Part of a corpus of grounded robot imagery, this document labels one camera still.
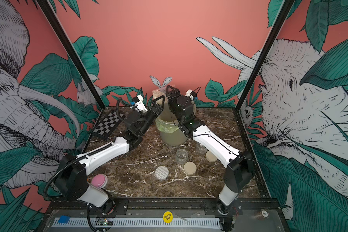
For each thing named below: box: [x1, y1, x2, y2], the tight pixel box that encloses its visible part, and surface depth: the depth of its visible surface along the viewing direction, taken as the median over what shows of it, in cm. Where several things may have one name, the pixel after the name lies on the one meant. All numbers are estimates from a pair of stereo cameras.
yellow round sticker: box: [162, 210, 174, 224], surface depth 73 cm
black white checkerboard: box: [92, 110, 126, 140], surface depth 106 cm
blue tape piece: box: [58, 215, 71, 224], surface depth 71 cm
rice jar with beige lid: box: [195, 142, 209, 155], surface depth 97 cm
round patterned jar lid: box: [154, 165, 169, 180], surface depth 87 cm
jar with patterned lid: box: [152, 87, 169, 107], surface depth 70 cm
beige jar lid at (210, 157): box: [205, 150, 218, 163], surface depth 93 cm
